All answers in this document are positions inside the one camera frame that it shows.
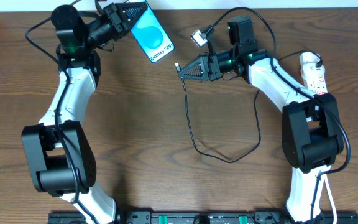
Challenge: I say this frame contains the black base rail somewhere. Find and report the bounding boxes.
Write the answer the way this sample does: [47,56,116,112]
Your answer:
[47,210,358,224]

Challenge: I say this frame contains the blue screen smartphone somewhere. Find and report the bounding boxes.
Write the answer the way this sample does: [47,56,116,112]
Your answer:
[131,0,175,63]

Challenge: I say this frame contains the white power strip cord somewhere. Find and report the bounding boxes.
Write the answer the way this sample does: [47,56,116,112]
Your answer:
[321,175,338,224]

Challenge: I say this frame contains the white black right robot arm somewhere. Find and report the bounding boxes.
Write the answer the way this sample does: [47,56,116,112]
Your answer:
[176,16,351,223]

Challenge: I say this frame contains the black charger cable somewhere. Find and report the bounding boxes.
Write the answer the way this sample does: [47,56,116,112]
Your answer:
[174,49,324,164]

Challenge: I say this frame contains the white power strip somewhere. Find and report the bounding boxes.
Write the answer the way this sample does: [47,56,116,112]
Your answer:
[300,52,328,95]

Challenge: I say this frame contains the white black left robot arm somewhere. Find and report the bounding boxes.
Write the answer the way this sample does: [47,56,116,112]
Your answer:
[21,2,148,223]

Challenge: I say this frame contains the white usb charger plug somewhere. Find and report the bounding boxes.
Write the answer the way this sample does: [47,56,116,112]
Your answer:
[300,52,326,79]

